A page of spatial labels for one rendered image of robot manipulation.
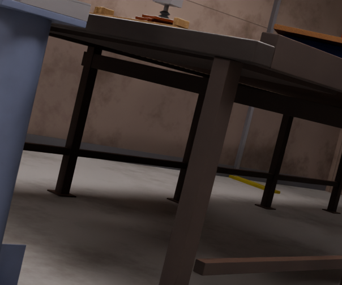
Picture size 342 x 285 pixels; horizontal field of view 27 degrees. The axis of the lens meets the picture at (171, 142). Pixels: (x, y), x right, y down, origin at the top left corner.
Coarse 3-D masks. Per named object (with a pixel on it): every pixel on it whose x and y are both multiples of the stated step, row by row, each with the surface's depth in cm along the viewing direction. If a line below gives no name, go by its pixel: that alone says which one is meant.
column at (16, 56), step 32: (0, 0) 189; (0, 32) 200; (32, 32) 201; (0, 64) 200; (32, 64) 203; (0, 96) 201; (32, 96) 207; (0, 128) 202; (0, 160) 203; (0, 192) 205; (0, 224) 208; (0, 256) 219
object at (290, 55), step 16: (288, 48) 196; (304, 48) 201; (272, 64) 192; (288, 64) 197; (304, 64) 203; (320, 64) 208; (336, 64) 214; (304, 80) 212; (320, 80) 210; (336, 80) 216
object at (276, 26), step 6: (276, 24) 246; (276, 30) 249; (282, 30) 246; (288, 30) 245; (294, 30) 244; (300, 30) 244; (294, 36) 255; (300, 36) 250; (306, 36) 246; (312, 36) 243; (318, 36) 242; (324, 36) 242; (330, 36) 241; (324, 42) 252; (330, 42) 247; (336, 42) 243
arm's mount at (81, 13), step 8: (16, 0) 193; (24, 0) 192; (32, 0) 194; (40, 0) 195; (48, 0) 196; (56, 0) 198; (64, 0) 199; (72, 0) 201; (48, 8) 197; (56, 8) 198; (64, 8) 200; (72, 8) 202; (80, 8) 203; (88, 8) 205; (72, 16) 202; (80, 16) 204
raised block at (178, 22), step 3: (174, 18) 227; (177, 18) 226; (174, 21) 227; (177, 21) 226; (180, 21) 227; (183, 21) 228; (186, 21) 229; (174, 24) 226; (177, 24) 226; (180, 24) 227; (183, 24) 228; (186, 24) 229; (183, 27) 229; (186, 27) 230
